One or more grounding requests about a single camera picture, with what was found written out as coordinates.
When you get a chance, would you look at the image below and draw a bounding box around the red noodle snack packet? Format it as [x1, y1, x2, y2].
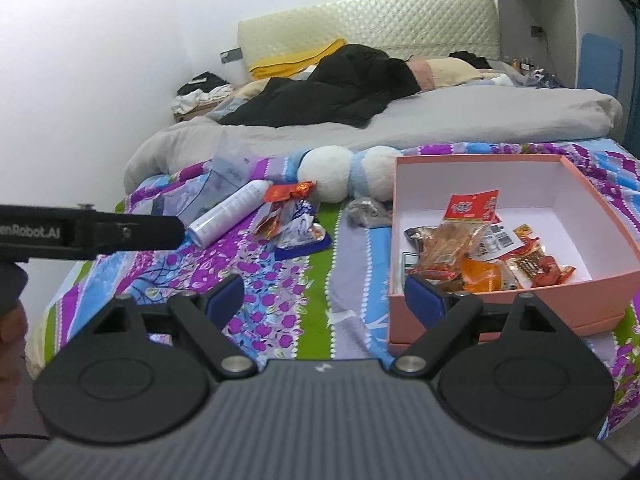
[405, 190, 499, 282]

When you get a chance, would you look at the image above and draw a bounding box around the silver shrimp snack bag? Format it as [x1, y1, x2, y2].
[404, 222, 523, 261]

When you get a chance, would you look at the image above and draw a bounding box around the red yellow snack packet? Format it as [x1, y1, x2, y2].
[500, 224, 548, 278]

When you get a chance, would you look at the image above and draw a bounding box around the orange snack packet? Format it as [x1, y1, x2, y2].
[460, 258, 522, 294]

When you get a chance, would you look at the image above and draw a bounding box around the white cylindrical bottle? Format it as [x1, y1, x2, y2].
[186, 180, 272, 249]

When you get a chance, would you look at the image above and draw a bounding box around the colourful floral bedsheet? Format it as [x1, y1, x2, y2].
[26, 139, 639, 431]

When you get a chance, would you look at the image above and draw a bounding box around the blue white candy bag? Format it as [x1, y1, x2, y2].
[273, 200, 332, 261]

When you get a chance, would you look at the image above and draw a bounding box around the grey crumpled plastic wrapper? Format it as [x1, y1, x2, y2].
[346, 197, 393, 229]

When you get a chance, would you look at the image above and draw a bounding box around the red foil snack wrapper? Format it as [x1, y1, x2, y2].
[255, 181, 316, 240]

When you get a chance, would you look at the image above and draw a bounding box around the pink cardboard box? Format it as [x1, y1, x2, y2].
[387, 155, 639, 354]

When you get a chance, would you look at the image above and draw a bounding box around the translucent zip bag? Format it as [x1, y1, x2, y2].
[150, 136, 257, 226]

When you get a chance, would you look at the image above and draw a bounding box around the white blue plush toy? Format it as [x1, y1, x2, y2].
[297, 145, 402, 204]

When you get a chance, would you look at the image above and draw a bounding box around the grey duvet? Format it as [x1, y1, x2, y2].
[122, 86, 623, 193]

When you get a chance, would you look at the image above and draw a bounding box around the beige pillow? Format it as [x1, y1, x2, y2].
[407, 58, 483, 92]

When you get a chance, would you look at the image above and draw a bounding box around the black clothing pile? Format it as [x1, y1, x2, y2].
[218, 44, 421, 128]

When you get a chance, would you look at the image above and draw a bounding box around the yellow folded blanket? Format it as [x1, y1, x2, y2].
[248, 38, 346, 80]

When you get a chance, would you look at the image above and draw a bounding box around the cream padded headboard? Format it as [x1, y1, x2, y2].
[238, 0, 500, 67]

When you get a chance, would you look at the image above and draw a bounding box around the white cabinet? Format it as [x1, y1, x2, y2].
[497, 0, 639, 143]

